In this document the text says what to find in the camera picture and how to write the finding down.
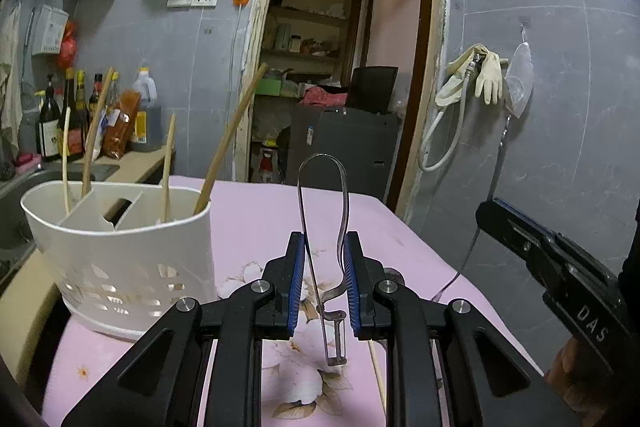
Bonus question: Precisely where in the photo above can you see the dark brown chopstick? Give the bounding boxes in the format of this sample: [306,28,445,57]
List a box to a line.
[81,67,116,198]

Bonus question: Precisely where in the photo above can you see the grey cabinet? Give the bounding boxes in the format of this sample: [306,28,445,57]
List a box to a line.
[290,104,404,208]

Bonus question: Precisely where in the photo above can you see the thin grey cable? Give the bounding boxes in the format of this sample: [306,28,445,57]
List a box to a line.
[432,117,511,303]

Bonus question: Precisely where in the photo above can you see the tan wooden chopstick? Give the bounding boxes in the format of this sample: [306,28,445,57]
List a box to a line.
[367,341,389,414]
[160,113,178,224]

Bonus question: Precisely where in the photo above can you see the slim dark sauce bottle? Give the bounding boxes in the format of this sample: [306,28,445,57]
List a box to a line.
[62,68,76,118]

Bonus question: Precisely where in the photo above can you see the red white bottle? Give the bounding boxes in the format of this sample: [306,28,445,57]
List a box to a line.
[259,148,279,183]

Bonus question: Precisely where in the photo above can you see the white hose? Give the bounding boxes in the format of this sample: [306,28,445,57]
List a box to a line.
[417,57,489,173]

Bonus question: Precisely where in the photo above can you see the hanging stained towel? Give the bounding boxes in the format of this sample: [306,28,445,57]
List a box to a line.
[0,2,24,134]

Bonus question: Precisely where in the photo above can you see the black monitor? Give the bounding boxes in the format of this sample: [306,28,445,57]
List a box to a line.
[346,66,400,114]

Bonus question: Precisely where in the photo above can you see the long brown wooden chopstick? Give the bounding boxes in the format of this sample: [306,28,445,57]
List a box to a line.
[192,62,269,216]

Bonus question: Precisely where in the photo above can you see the green box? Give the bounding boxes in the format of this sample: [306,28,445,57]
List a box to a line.
[257,77,286,97]

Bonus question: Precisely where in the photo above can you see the large oil jug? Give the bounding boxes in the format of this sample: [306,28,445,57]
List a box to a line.
[129,67,164,153]

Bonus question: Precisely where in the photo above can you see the cream rubber glove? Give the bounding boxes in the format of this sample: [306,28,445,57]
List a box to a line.
[474,51,510,106]
[435,44,488,107]

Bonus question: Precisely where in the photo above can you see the orange seasoning packet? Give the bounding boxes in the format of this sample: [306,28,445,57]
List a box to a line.
[102,89,142,160]

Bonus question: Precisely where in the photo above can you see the red plastic bag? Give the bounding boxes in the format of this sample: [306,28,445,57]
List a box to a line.
[57,21,80,69]

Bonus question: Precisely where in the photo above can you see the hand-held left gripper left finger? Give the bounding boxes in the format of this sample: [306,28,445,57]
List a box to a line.
[60,231,307,427]

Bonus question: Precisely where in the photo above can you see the white plastic utensil holder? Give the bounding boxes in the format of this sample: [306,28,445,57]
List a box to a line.
[20,181,219,342]

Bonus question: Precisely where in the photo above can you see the pale bamboo chopstick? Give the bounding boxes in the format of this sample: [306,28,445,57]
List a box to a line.
[61,107,72,216]

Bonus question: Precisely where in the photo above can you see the dark bottle white label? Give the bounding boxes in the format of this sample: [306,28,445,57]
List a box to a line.
[37,74,62,163]

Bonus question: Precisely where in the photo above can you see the metal wire peeler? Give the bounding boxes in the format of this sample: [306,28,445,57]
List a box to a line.
[297,153,351,367]

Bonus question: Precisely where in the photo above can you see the steel sink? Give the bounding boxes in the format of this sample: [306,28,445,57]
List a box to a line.
[0,159,121,269]

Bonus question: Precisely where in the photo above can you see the dark wooden shelf unit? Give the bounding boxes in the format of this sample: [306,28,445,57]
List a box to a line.
[250,0,366,148]

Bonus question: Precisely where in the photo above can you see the dark sauce bottle red label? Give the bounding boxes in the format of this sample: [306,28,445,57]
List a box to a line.
[65,71,91,160]

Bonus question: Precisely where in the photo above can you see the person's right hand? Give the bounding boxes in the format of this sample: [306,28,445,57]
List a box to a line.
[545,336,621,427]

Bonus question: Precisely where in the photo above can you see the red cloth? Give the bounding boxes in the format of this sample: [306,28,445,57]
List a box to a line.
[302,86,350,108]

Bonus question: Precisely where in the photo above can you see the pink floral tablecloth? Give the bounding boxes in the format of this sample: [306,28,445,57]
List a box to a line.
[42,175,546,427]

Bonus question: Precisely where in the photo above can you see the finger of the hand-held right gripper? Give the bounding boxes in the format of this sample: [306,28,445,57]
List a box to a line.
[475,198,557,269]

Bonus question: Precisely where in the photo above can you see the worn door frame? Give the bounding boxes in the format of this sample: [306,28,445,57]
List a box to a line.
[234,0,464,226]

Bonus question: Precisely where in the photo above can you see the white wall box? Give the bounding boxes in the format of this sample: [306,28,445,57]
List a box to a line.
[32,4,70,57]

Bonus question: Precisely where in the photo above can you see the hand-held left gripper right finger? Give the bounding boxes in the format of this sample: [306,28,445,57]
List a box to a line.
[344,231,583,427]

